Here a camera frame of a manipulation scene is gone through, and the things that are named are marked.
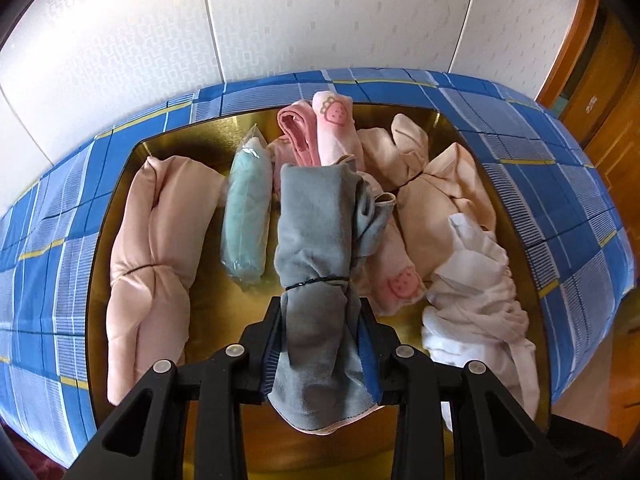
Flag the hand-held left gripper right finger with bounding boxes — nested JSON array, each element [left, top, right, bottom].
[[357, 297, 571, 480]]

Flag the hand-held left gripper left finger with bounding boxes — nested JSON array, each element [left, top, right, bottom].
[[62, 296, 286, 480]]

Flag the pink strawberry print cloth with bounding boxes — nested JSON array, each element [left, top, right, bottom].
[[367, 220, 427, 317], [312, 91, 364, 167]]

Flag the grey cloth bundle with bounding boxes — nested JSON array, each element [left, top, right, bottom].
[[266, 161, 397, 436]]

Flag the white cloth bundle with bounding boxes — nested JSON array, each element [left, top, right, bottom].
[[420, 212, 542, 423]]

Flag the teal cloth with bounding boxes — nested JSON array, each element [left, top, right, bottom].
[[221, 124, 274, 288]]

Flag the large pink-beige cloth bundle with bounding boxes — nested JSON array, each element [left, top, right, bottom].
[[106, 155, 224, 407]]

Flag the small beige cloth bundle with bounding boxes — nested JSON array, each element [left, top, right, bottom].
[[356, 113, 497, 282]]

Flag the gold metal tray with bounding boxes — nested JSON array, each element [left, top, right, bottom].
[[86, 102, 553, 480]]

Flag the person's dark trousers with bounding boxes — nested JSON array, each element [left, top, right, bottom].
[[545, 412, 626, 480]]

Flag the blue plaid cloth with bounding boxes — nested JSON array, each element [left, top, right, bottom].
[[0, 67, 632, 468]]

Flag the dark red cloth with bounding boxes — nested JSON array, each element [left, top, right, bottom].
[[0, 427, 76, 480]]

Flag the wooden door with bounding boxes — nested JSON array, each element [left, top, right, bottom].
[[557, 10, 640, 201]]

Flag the wooden door frame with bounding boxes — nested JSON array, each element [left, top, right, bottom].
[[536, 0, 601, 108]]

